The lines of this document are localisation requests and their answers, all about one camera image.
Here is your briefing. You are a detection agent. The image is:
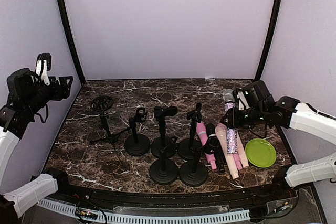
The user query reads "glitter silver-head microphone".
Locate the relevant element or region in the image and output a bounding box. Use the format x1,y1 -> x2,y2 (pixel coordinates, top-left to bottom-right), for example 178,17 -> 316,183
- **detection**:
224,89 -> 237,154

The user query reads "white cable duct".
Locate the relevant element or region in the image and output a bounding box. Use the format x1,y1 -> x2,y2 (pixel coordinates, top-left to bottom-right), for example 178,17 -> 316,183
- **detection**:
37,198 -> 250,223

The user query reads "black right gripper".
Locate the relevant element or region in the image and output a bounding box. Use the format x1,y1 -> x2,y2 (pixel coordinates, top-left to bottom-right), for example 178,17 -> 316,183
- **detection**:
222,106 -> 267,129

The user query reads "small beige microphone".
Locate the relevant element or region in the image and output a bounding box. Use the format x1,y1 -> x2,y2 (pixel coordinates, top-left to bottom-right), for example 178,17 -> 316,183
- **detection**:
215,124 -> 240,179

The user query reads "black round-base stand front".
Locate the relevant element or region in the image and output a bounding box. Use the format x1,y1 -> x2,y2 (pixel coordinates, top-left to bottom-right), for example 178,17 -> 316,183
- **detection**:
179,146 -> 208,187

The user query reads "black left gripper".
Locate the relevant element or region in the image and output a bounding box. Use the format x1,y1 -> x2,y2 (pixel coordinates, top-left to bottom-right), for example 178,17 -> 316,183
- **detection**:
24,76 -> 73,115

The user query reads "black tripod shock-mount stand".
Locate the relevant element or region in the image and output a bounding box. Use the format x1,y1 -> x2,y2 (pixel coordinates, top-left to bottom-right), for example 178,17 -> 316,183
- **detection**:
89,95 -> 131,150

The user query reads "black round-base stand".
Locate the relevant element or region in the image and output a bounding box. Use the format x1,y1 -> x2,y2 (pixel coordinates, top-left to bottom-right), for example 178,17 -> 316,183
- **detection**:
149,136 -> 179,185
179,146 -> 208,187

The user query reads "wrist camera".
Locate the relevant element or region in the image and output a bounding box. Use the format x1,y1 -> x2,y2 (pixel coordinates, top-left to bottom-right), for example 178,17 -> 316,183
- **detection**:
233,89 -> 249,110
35,53 -> 51,86

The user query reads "green plate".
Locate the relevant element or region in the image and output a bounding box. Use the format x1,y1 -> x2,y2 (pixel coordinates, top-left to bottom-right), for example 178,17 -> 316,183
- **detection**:
245,138 -> 277,168

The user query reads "black stand with clip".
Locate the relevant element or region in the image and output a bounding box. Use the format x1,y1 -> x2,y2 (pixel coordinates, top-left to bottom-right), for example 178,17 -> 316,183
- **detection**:
177,102 -> 202,161

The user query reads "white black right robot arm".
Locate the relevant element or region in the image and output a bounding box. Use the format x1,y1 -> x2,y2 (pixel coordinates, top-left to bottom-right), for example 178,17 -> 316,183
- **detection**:
221,80 -> 335,200

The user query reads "black microphone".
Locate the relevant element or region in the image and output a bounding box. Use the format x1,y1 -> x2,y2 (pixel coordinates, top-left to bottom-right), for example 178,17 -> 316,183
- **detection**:
206,123 -> 225,173

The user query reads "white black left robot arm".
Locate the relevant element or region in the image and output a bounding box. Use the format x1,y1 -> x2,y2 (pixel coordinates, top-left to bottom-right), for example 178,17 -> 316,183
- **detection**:
1,68 -> 74,223

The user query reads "beige microphone tall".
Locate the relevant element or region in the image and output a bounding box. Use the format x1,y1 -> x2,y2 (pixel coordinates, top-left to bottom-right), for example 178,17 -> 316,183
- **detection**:
235,133 -> 249,170

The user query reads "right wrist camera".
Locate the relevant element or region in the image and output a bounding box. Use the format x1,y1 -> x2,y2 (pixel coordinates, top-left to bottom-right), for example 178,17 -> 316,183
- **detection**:
233,89 -> 249,110

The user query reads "black front rail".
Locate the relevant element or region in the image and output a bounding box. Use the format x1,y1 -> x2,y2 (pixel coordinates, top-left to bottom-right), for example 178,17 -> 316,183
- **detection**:
65,184 -> 294,208

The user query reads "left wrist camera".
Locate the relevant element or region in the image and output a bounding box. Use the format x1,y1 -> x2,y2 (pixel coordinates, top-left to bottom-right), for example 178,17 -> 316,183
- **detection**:
35,53 -> 51,86

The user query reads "black stand of small beige microphone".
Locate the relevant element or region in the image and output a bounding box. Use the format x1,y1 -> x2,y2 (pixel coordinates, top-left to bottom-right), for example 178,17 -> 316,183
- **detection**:
124,107 -> 151,156

